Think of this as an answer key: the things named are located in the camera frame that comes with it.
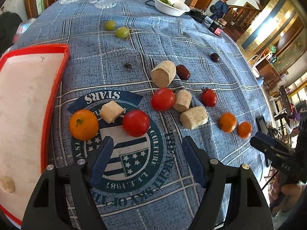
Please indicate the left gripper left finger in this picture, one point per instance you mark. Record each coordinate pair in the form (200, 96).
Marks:
(47, 207)

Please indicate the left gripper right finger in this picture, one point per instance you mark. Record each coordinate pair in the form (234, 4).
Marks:
(247, 209)

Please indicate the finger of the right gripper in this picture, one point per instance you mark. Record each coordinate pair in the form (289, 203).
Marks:
(268, 148)
(273, 142)

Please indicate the orange tangerine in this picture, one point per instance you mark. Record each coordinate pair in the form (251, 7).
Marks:
(244, 130)
(83, 125)
(227, 122)

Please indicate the red tomato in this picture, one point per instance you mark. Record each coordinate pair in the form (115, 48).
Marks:
(136, 123)
(208, 97)
(163, 99)

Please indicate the red jujube date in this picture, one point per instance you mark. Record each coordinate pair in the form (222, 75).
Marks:
(182, 72)

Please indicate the person's right hand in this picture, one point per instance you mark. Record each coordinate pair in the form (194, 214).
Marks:
(291, 191)

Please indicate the dark purple grape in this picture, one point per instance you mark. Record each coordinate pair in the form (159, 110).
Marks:
(215, 57)

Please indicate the dark sauce bottle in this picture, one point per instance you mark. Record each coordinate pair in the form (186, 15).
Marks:
(217, 26)

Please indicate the wooden stair railing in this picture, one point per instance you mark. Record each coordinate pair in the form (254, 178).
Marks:
(243, 16)

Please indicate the blue plaid tablecloth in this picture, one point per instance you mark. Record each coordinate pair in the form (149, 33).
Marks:
(147, 80)

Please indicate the red rimmed white tray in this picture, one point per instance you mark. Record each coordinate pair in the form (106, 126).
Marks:
(30, 79)

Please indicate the white bowl with greens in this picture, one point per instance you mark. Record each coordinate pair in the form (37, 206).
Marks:
(174, 8)

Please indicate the green grape near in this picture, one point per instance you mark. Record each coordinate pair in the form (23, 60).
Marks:
(123, 32)

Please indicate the green grape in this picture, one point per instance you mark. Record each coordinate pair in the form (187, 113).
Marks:
(110, 25)
(123, 32)

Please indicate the clear plastic bag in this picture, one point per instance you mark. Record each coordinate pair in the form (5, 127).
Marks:
(22, 28)

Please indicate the green grape far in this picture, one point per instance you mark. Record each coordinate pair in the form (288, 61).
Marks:
(110, 25)

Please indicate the black sofa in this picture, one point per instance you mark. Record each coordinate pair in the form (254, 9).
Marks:
(9, 22)

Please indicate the blue jacket on post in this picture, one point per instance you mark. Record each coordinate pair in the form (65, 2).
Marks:
(219, 9)

